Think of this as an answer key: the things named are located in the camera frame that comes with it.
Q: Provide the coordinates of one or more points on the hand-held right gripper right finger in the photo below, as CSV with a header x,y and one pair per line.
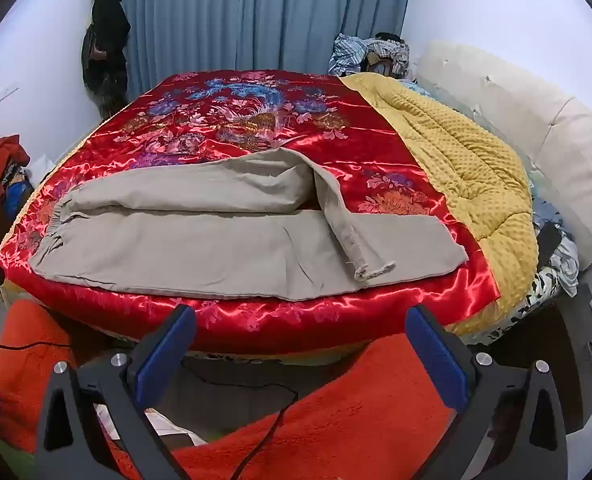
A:
x,y
435,360

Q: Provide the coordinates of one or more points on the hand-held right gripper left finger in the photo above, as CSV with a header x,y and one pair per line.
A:
x,y
168,351

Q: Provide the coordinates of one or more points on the beige pants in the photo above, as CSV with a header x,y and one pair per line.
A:
x,y
201,240

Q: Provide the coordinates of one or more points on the white paper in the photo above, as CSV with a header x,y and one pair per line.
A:
x,y
176,430

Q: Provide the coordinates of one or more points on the orange fleece clothing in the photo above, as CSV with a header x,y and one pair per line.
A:
x,y
351,410

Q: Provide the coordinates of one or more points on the floral bed sheet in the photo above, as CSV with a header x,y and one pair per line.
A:
x,y
560,260

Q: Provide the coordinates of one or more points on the yellow dotted quilt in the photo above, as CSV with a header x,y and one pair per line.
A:
x,y
450,150

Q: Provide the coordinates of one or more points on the cream padded headboard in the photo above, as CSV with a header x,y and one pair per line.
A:
x,y
565,135

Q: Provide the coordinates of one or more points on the red floral satin blanket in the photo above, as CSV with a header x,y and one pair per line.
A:
x,y
276,110

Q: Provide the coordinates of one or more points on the black hanging clothes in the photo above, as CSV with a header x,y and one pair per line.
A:
x,y
107,35

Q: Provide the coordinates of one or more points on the striped clothes pile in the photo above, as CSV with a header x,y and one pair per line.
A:
x,y
348,50

